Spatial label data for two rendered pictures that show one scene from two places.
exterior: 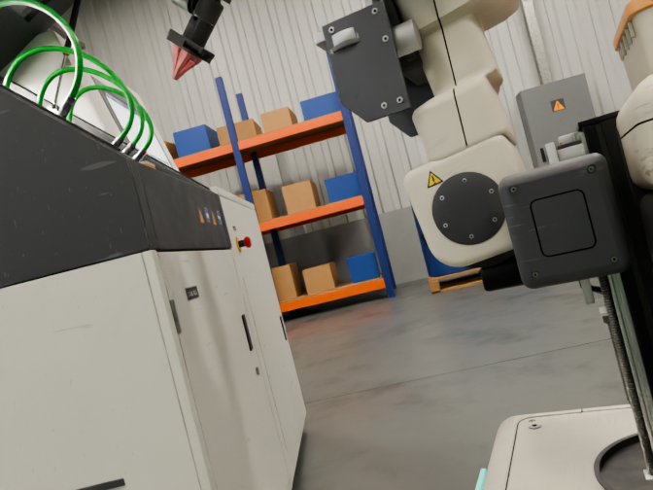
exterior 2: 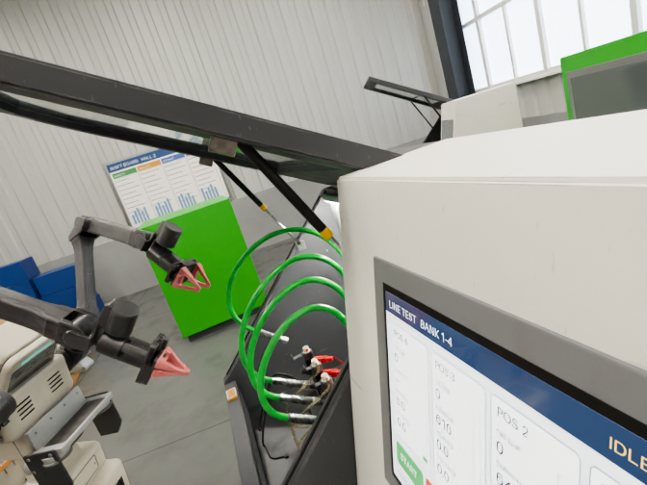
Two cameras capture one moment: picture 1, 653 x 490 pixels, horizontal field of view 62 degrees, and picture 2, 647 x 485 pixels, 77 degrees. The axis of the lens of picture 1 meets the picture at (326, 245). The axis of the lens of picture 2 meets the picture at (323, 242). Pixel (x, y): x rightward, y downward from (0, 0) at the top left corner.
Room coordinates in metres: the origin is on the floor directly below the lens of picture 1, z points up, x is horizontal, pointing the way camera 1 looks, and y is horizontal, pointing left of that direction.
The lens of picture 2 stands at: (2.25, 0.40, 1.62)
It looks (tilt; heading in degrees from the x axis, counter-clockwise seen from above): 14 degrees down; 164
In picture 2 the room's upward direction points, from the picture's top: 18 degrees counter-clockwise
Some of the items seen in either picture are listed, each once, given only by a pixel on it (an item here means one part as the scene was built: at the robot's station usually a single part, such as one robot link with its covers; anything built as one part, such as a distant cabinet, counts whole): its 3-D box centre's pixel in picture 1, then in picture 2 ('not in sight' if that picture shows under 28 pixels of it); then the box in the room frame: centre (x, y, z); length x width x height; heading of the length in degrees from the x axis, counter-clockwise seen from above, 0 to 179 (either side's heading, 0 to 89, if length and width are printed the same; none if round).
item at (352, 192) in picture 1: (258, 201); not in sight; (6.89, 0.69, 1.50); 2.78 x 0.86 x 3.00; 81
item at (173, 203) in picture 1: (186, 217); (251, 462); (1.27, 0.30, 0.87); 0.62 x 0.04 x 0.16; 179
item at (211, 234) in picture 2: not in sight; (205, 264); (-2.46, 0.31, 0.65); 0.95 x 0.86 x 1.30; 89
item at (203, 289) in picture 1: (237, 394); not in sight; (1.26, 0.28, 0.44); 0.65 x 0.02 x 0.68; 179
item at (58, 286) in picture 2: not in sight; (45, 293); (-4.95, -2.12, 0.61); 1.26 x 0.48 x 1.22; 81
